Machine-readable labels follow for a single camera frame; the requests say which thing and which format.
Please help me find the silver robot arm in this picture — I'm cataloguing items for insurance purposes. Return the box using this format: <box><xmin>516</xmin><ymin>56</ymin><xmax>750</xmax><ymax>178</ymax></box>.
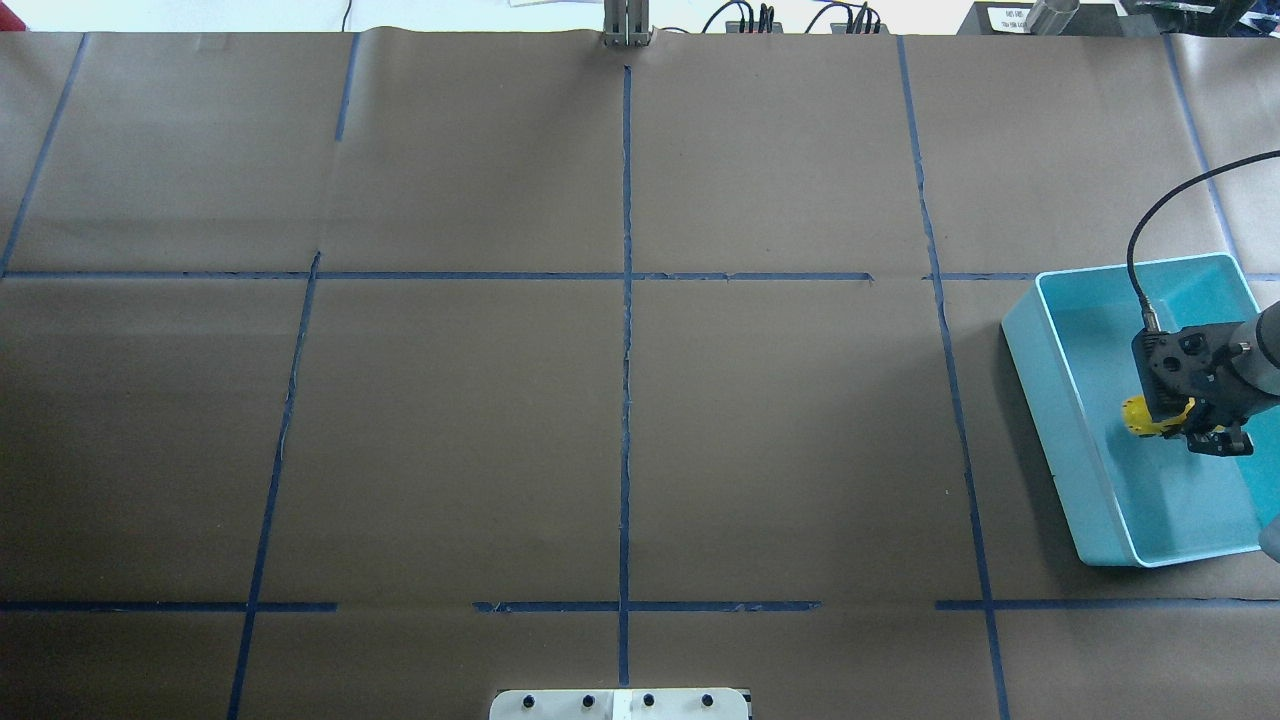
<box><xmin>1179</xmin><ymin>304</ymin><xmax>1279</xmax><ymax>457</ymax></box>

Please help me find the silver metal cylinder weight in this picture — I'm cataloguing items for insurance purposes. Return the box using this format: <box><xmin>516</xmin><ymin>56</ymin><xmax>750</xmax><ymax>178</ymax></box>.
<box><xmin>1023</xmin><ymin>0</ymin><xmax>1082</xmax><ymax>37</ymax></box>

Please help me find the aluminium frame post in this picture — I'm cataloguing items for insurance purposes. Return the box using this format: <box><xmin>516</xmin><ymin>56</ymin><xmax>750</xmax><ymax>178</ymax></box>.
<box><xmin>602</xmin><ymin>0</ymin><xmax>653</xmax><ymax>47</ymax></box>

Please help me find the light blue plastic bin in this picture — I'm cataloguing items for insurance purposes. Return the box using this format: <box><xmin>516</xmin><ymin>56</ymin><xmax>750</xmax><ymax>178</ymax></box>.
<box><xmin>1001</xmin><ymin>265</ymin><xmax>1279</xmax><ymax>568</ymax></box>

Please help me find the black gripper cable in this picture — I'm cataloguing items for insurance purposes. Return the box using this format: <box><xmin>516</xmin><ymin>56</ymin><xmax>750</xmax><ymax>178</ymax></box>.
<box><xmin>1126</xmin><ymin>150</ymin><xmax>1280</xmax><ymax>331</ymax></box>

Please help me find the blue tape strip crosswise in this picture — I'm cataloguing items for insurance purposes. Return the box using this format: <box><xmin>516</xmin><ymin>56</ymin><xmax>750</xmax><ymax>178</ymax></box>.
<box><xmin>0</xmin><ymin>268</ymin><xmax>1280</xmax><ymax>283</ymax></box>

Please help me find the white pedestal column base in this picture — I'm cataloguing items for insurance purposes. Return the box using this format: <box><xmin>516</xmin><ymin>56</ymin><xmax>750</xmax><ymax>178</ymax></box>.
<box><xmin>488</xmin><ymin>687</ymin><xmax>754</xmax><ymax>719</ymax></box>

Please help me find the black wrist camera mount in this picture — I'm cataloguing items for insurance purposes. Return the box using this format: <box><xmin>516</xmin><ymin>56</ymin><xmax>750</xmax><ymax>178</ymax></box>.
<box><xmin>1132</xmin><ymin>322</ymin><xmax>1258</xmax><ymax>424</ymax></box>

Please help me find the yellow beetle toy car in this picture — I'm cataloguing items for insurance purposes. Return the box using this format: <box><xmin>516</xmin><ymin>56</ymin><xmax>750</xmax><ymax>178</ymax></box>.
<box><xmin>1121</xmin><ymin>395</ymin><xmax>1196</xmax><ymax>439</ymax></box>

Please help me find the black power strip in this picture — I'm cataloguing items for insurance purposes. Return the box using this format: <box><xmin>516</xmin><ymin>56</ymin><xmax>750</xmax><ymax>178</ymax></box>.
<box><xmin>698</xmin><ymin>1</ymin><xmax>890</xmax><ymax>36</ymax></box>

